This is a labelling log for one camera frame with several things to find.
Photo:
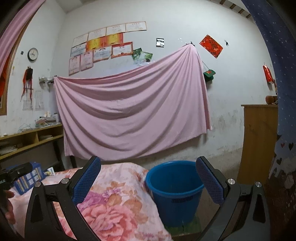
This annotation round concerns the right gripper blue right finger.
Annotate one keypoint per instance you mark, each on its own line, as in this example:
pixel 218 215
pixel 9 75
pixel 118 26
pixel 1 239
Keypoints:
pixel 243 211

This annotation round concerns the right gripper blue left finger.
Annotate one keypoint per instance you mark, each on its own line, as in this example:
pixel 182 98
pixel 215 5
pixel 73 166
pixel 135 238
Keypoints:
pixel 42 222

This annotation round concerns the person left hand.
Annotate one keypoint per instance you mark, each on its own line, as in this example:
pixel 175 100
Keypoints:
pixel 7 205

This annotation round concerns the blue printed carton box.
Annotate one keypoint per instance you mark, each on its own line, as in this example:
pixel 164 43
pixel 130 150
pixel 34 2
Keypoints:
pixel 27 181

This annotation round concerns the dark blue starry curtain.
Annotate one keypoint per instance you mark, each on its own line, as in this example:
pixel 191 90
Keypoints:
pixel 276 22

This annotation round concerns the stack of papers on shelf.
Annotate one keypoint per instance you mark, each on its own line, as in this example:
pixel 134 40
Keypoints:
pixel 47 119

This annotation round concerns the blue plastic bucket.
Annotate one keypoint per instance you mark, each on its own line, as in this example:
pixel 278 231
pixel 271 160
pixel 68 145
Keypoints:
pixel 176 189

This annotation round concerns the wooden cabinet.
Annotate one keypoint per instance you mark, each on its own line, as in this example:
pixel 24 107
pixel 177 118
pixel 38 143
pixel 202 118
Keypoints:
pixel 260 133

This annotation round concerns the red black hanging tassel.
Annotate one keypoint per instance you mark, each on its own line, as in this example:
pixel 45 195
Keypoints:
pixel 28 83

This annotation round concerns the large pink hanging sheet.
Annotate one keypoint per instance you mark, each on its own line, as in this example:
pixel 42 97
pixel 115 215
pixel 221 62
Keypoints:
pixel 136 113

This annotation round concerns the green red hanging cap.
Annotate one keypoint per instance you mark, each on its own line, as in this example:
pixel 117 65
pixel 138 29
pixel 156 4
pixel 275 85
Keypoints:
pixel 209 75

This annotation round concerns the pink window curtain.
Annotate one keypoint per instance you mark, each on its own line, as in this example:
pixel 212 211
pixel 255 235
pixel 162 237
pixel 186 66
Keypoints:
pixel 12 32

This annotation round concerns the wooden wall shelf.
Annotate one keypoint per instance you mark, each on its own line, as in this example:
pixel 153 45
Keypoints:
pixel 27 140

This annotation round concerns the wooden window frame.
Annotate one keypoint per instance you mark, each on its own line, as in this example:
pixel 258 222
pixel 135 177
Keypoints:
pixel 5 75

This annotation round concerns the round wall clock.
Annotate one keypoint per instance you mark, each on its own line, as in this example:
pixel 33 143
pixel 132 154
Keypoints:
pixel 32 54

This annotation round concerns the red hanging wall ornament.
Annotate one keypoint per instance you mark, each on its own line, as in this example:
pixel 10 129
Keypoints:
pixel 268 74

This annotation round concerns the wall certificates cluster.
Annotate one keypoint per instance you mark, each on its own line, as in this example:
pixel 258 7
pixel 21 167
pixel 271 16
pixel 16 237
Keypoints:
pixel 103 44

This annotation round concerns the red paper wall poster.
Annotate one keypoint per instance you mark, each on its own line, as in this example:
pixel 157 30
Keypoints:
pixel 212 46

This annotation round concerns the green photo on wall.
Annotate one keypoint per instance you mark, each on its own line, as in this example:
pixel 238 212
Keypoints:
pixel 140 56

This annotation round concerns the small silver wall sticker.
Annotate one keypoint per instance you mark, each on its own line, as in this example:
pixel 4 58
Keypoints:
pixel 160 42

